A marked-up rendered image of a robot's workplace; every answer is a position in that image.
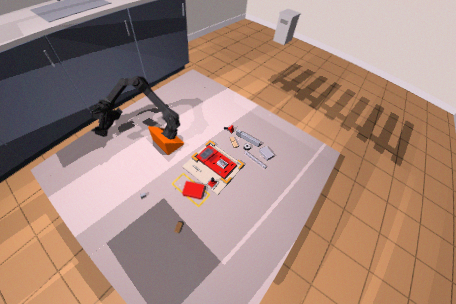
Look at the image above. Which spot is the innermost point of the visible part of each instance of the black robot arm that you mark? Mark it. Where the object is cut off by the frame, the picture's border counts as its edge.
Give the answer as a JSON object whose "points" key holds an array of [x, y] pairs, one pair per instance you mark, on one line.
{"points": [[169, 116]]}

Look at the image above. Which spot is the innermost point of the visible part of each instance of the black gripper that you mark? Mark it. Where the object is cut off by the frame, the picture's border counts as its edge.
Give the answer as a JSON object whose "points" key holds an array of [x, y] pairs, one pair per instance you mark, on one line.
{"points": [[105, 117]]}

